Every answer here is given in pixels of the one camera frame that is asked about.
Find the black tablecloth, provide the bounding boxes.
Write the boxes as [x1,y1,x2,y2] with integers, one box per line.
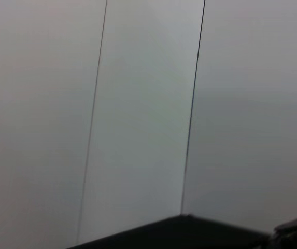
[67,214,275,249]

